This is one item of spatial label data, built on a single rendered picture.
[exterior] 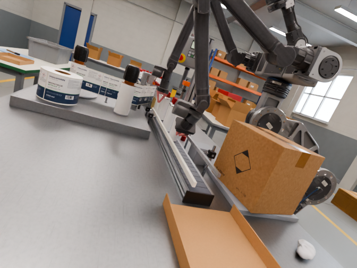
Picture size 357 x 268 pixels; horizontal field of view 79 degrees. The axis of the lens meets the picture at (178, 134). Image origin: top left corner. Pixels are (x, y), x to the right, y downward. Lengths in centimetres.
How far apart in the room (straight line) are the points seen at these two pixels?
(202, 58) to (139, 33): 824
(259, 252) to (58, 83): 111
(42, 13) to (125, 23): 282
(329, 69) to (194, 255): 88
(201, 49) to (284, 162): 51
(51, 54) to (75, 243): 292
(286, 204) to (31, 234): 83
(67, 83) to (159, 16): 809
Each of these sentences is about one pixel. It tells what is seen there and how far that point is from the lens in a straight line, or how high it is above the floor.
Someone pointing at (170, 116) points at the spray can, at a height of 98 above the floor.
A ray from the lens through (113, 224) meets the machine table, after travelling 60.
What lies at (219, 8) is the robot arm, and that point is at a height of 163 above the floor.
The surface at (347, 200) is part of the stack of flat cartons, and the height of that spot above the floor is 20.
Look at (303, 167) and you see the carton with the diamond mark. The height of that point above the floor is 106.
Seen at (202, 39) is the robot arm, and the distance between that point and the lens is 89.
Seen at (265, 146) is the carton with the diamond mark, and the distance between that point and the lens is 85.
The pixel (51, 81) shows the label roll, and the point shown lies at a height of 98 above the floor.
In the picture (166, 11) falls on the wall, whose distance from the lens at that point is 923.
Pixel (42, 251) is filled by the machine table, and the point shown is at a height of 83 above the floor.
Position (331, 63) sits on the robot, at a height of 147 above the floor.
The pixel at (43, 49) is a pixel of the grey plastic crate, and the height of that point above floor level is 93.
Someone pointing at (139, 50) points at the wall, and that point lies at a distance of 904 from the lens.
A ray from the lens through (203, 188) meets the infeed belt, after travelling 80.
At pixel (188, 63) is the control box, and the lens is 154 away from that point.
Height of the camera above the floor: 123
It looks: 15 degrees down
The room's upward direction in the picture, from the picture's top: 20 degrees clockwise
